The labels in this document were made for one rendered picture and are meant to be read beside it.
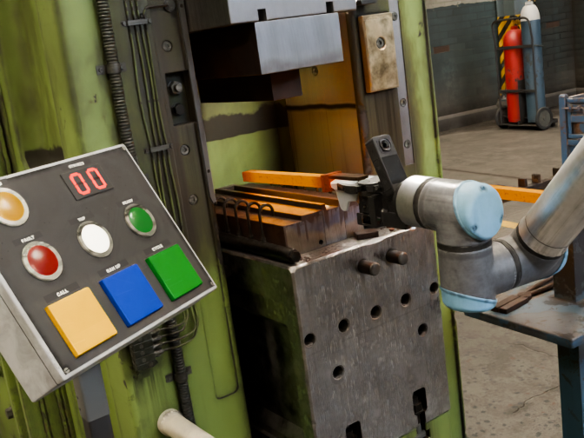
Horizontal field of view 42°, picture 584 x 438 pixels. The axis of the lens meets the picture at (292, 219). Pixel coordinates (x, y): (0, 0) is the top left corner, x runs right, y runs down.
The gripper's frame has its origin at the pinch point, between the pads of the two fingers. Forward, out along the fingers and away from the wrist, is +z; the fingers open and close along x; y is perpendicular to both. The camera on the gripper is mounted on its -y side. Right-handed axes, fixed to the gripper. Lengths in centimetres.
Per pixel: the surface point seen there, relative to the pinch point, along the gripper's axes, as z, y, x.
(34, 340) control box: -23, 4, -69
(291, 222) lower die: 3.5, 6.8, -10.0
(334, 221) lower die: 2.8, 8.8, -0.1
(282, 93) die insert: 13.2, -17.2, -1.4
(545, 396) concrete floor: 38, 105, 112
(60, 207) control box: -11, -9, -59
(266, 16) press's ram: 3.5, -32.5, -9.8
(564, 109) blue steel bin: 198, 44, 360
